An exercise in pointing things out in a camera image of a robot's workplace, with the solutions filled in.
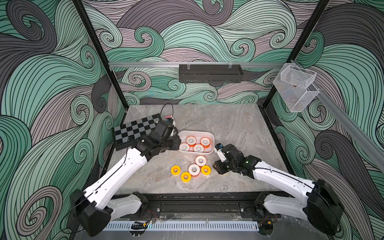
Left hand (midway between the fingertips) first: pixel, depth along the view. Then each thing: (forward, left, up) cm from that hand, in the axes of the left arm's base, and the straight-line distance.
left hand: (178, 139), depth 74 cm
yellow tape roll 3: (-11, -4, -22) cm, 25 cm away
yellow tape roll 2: (-8, -17, -21) cm, 29 cm away
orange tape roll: (+12, -17, -22) cm, 30 cm away
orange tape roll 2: (+8, -2, -21) cm, 23 cm away
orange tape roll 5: (-1, -13, -22) cm, 26 cm away
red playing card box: (+35, +11, -23) cm, 43 cm away
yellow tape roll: (-8, +2, -22) cm, 23 cm away
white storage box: (+20, -12, -25) cm, 34 cm away
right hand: (-6, -22, -17) cm, 28 cm away
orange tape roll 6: (-7, -9, -22) cm, 24 cm away
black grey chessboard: (+16, +38, -19) cm, 45 cm away
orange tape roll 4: (+13, -7, -22) cm, 26 cm away
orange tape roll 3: (+7, -12, -22) cm, 26 cm away
